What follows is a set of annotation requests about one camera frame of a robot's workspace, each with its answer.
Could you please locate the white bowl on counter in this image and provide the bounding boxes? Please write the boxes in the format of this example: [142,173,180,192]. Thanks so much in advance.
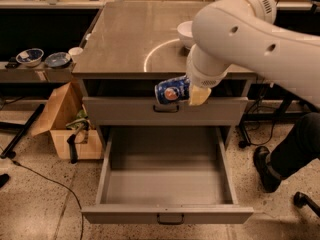
[177,21,194,49]

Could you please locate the black floor cable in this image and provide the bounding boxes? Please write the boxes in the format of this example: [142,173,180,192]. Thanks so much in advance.
[11,159,85,240]

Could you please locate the closed grey top drawer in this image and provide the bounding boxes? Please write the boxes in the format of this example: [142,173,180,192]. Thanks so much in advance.
[83,97,248,126]

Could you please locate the small white cup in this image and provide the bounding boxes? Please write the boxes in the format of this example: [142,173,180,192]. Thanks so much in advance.
[68,47,83,59]

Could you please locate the person's black boot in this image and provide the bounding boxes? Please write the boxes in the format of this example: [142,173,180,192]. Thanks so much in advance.
[253,146,281,193]

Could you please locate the person's dark trouser leg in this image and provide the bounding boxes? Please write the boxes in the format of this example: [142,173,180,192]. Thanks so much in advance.
[266,113,320,180]

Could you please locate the open grey middle drawer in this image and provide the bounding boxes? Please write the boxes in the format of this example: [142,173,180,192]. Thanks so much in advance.
[82,126,254,224]

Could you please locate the blue pepsi can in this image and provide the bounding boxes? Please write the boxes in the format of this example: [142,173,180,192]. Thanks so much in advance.
[155,75,190,105]

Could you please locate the low grey shelf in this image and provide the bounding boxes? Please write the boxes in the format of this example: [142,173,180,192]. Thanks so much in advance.
[0,62,73,83]

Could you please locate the grey drawer cabinet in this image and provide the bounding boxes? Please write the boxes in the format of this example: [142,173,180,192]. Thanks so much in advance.
[73,1,254,144]

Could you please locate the black drawer handle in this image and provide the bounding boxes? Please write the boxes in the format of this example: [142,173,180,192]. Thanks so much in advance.
[156,214,185,226]
[153,105,180,113]

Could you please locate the black handled tool in box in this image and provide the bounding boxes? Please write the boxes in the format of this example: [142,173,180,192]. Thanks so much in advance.
[67,122,87,164]

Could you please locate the black middle drawer handle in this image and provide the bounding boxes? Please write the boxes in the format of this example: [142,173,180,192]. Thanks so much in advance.
[156,214,185,226]

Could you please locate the black top drawer handle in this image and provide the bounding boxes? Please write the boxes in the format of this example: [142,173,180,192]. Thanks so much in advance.
[153,105,180,113]

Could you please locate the open cardboard box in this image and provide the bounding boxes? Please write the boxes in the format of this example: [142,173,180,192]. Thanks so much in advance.
[31,83,102,160]

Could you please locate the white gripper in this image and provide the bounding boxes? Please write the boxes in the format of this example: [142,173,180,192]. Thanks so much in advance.
[186,45,230,106]

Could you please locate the black pole on floor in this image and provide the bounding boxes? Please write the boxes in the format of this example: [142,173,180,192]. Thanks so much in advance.
[0,104,45,159]

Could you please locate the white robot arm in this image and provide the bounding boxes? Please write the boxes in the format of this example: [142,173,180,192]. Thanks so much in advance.
[187,0,320,106]

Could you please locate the blue grey plate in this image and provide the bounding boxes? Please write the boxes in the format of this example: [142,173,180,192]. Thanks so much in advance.
[45,52,71,68]

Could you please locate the black cables behind cabinet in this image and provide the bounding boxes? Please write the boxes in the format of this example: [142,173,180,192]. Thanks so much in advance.
[237,83,288,149]

